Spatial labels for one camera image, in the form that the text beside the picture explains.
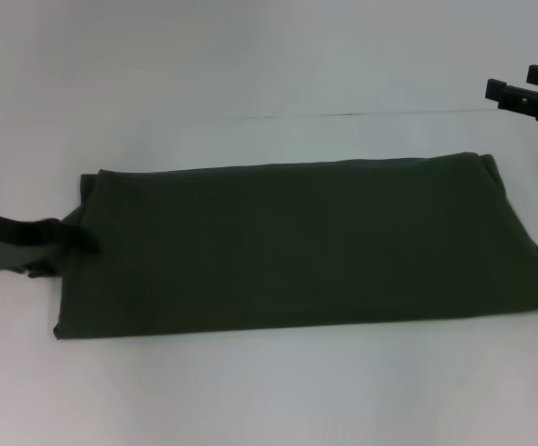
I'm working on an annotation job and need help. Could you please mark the dark green t-shirt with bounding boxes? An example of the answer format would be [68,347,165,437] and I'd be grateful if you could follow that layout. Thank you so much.
[52,151,538,342]

